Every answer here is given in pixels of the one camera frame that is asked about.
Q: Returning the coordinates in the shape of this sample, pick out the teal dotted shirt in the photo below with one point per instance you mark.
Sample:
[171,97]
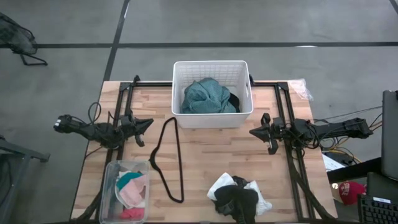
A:
[205,98]

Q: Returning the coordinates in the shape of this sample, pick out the white perforated plastic basket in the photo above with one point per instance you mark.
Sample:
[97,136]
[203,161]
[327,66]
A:
[211,122]

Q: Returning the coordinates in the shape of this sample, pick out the white paper sheet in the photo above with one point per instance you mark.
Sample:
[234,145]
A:
[329,162]

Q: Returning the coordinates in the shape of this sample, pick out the black mesh chair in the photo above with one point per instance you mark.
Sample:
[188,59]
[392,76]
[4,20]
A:
[15,37]

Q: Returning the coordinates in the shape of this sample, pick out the light pink cloth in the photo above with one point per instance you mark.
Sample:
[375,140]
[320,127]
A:
[132,194]

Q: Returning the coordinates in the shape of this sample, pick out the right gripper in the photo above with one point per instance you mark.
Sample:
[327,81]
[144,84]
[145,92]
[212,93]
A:
[276,130]

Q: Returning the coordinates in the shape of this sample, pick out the white smooth cloth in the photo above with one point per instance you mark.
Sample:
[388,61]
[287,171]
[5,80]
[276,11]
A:
[220,183]

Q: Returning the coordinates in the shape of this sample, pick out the grey metal stand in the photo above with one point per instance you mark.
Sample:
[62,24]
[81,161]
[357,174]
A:
[25,154]

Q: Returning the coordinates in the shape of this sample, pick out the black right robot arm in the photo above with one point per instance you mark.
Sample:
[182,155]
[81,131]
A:
[342,129]

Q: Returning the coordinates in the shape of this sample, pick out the small black cloth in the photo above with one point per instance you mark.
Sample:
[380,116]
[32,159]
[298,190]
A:
[234,102]

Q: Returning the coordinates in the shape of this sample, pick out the black fuzzy garment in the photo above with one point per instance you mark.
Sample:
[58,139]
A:
[236,196]

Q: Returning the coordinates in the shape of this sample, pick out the black keyboard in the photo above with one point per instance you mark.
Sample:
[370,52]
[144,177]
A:
[376,213]

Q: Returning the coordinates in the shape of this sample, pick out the black aluminium table frame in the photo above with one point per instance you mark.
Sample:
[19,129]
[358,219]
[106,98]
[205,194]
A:
[267,84]

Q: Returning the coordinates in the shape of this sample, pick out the teal sock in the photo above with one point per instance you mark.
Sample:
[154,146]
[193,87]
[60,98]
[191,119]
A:
[127,178]

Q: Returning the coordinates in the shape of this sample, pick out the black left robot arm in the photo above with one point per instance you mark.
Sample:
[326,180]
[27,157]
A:
[93,132]

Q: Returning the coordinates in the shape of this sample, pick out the red cap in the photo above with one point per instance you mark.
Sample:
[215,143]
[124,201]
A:
[351,191]

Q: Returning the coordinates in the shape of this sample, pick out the black velvet hanger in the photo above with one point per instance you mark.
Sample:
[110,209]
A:
[179,200]

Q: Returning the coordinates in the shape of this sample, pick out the black desk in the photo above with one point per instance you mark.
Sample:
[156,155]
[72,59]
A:
[351,170]

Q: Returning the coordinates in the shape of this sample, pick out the clear plastic wrapper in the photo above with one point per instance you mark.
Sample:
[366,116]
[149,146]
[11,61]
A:
[300,88]

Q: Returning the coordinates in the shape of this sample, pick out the bright pink sock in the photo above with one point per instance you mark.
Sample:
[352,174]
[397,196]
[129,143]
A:
[132,214]

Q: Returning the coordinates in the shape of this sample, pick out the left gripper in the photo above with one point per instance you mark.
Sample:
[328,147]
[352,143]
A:
[130,129]

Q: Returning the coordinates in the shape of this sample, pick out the clear plastic bin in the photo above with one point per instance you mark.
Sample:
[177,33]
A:
[109,168]

